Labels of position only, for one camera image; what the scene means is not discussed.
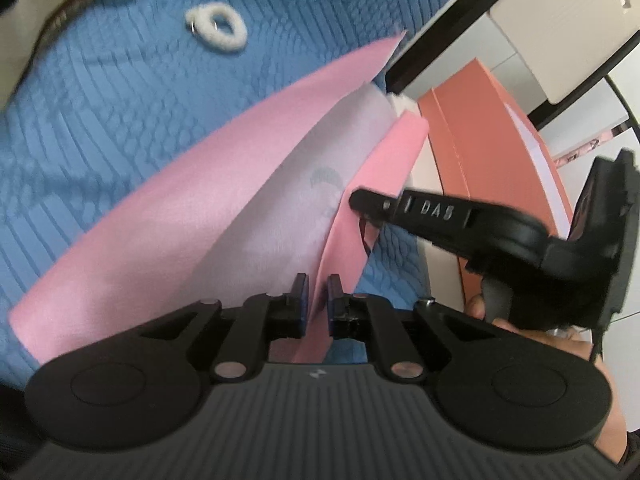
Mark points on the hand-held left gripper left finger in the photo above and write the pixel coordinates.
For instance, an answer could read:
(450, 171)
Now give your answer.
(300, 305)

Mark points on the person's right hand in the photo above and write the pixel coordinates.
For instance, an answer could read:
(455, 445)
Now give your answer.
(530, 332)

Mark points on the white cabinet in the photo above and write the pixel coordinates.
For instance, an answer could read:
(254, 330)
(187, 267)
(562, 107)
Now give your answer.
(565, 20)

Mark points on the printed blanket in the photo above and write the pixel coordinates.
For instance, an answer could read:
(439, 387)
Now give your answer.
(45, 15)

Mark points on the orange cardboard box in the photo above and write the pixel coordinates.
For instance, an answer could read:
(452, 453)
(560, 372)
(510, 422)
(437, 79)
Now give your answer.
(480, 150)

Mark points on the pink cloth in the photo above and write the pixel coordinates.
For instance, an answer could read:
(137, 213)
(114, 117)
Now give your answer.
(200, 200)

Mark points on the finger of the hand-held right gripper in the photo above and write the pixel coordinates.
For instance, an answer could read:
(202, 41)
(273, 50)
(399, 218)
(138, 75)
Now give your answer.
(410, 210)

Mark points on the blue textured mat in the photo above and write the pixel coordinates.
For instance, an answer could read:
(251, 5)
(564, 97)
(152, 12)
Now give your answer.
(100, 110)

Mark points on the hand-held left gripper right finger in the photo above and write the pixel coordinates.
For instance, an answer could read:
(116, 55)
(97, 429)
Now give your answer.
(334, 300)

